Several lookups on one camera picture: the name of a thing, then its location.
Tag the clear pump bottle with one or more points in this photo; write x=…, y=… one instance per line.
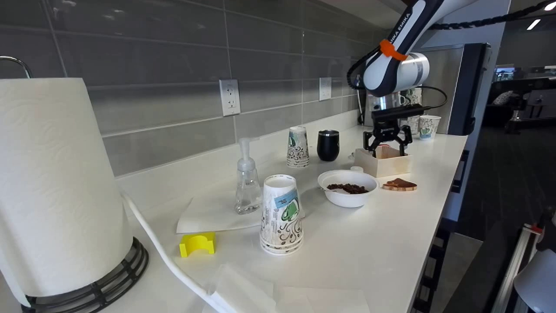
x=247, y=192

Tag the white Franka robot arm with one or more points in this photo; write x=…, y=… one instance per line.
x=399, y=72

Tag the brown coffee beans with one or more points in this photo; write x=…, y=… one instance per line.
x=347, y=189

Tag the black tall panel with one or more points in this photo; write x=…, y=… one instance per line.
x=469, y=88

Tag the grey metal curved bar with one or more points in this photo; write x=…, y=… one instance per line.
x=17, y=59

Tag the white paper towel roll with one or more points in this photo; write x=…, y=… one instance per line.
x=57, y=186

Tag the patterned paper cup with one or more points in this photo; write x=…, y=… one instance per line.
x=297, y=149
x=280, y=220
x=429, y=128

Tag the small yellow plastic object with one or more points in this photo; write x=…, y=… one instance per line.
x=196, y=245

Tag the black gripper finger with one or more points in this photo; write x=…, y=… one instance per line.
x=370, y=144
x=405, y=144

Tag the black flask tumbler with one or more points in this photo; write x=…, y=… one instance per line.
x=328, y=149

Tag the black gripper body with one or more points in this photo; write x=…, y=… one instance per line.
x=392, y=123

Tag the black paper towel holder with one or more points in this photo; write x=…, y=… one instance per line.
x=109, y=288

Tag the white napkin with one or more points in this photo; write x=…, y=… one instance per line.
x=201, y=219

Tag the white tripod leg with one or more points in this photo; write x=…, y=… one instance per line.
x=512, y=272

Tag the white bowl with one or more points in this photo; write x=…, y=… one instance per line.
x=347, y=201

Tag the computer monitor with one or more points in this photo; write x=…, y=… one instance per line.
x=504, y=74

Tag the white wall outlet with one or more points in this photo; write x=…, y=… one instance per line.
x=229, y=99
x=325, y=90

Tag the grey lamp shade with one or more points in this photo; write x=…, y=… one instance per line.
x=538, y=288

